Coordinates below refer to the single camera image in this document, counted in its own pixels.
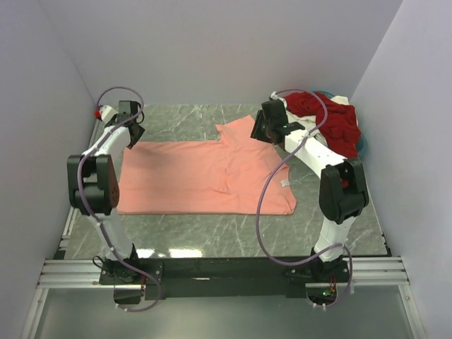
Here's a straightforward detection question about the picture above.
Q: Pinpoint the pink t shirt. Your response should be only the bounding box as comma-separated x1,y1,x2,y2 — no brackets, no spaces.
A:
118,116,297,215

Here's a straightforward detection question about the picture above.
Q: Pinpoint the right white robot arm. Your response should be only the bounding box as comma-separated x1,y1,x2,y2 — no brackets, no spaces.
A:
251,99,369,282

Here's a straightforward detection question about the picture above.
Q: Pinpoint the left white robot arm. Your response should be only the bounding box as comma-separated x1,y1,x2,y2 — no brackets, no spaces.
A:
66,100,145,284

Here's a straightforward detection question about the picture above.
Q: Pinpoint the white t shirt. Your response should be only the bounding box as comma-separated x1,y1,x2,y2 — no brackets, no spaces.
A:
286,95,349,146

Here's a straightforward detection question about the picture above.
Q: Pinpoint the red t shirt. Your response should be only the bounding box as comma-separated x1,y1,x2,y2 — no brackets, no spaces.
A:
285,92,361,158

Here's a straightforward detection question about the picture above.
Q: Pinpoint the teal plastic basin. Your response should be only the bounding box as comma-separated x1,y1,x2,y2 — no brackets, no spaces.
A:
315,90,367,157

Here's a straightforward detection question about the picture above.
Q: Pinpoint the black base beam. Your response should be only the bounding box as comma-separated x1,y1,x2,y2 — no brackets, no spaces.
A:
99,257,350,300

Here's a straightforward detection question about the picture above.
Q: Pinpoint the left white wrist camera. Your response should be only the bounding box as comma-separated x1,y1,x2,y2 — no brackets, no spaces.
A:
94,105,118,124

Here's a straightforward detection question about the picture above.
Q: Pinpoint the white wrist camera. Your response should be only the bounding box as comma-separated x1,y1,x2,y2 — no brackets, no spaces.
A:
269,91,287,109
94,105,118,124

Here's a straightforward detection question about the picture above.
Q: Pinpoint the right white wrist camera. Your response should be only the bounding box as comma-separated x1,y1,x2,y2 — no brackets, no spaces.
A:
269,91,287,109

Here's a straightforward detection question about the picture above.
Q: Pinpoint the aluminium rail frame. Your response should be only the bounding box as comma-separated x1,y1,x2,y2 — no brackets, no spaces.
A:
20,256,410,338

